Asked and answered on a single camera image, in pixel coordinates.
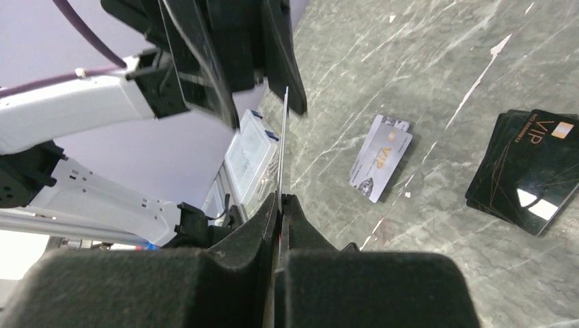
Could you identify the black credit card stack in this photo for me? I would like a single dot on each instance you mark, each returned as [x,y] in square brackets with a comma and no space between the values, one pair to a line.
[530,169]

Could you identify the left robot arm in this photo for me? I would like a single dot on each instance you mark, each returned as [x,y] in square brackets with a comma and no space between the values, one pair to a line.
[111,154]

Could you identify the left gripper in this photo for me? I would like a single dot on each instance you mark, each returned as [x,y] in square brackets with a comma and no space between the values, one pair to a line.
[203,54]

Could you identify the clear plastic screw box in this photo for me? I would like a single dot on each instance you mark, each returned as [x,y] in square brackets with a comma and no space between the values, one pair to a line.
[251,162]

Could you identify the aluminium frame rail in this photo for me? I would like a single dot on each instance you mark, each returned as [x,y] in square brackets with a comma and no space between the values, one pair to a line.
[74,202]

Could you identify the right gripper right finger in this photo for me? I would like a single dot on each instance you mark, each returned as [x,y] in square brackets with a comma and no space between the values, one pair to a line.
[319,285]

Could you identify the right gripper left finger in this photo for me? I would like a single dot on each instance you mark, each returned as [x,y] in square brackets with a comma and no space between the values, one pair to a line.
[225,285]

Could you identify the black VIP credit card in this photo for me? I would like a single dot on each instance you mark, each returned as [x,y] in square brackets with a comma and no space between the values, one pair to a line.
[282,143]

